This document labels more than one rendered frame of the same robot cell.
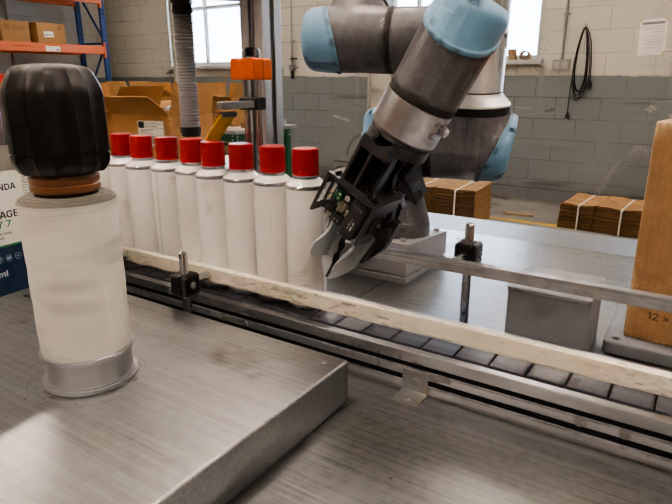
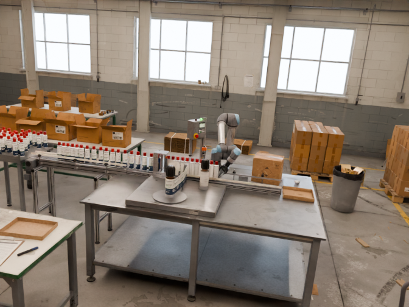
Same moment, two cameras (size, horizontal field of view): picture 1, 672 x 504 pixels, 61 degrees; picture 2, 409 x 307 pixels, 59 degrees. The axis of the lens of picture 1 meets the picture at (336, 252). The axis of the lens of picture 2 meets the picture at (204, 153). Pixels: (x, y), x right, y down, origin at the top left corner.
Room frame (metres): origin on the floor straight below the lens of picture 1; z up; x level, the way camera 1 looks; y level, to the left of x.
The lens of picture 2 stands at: (-2.53, 1.53, 2.19)
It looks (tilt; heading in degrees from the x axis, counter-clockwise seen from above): 16 degrees down; 337
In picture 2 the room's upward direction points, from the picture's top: 4 degrees clockwise
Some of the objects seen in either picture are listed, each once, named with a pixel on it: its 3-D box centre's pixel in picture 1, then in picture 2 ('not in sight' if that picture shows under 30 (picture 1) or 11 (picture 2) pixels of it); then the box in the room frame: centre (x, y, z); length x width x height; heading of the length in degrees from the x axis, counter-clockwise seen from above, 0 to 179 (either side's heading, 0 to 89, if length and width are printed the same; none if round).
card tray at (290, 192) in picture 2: not in sight; (297, 193); (0.25, -0.68, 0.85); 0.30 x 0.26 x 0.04; 57
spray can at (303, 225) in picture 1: (306, 228); (215, 170); (0.71, 0.04, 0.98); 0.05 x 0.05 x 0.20
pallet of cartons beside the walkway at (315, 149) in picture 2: not in sight; (313, 148); (3.01, -3.09, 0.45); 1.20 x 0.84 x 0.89; 148
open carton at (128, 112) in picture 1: (166, 126); (117, 131); (2.62, 0.76, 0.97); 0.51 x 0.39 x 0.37; 152
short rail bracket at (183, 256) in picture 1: (186, 294); not in sight; (0.72, 0.20, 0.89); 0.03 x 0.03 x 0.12; 57
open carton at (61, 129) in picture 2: not in sight; (61, 125); (3.06, 1.50, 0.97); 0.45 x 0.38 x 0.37; 149
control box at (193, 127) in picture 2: not in sight; (196, 129); (0.92, 0.20, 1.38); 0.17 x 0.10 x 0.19; 112
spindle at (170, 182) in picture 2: not in sight; (170, 181); (0.38, 0.63, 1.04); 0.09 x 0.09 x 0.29
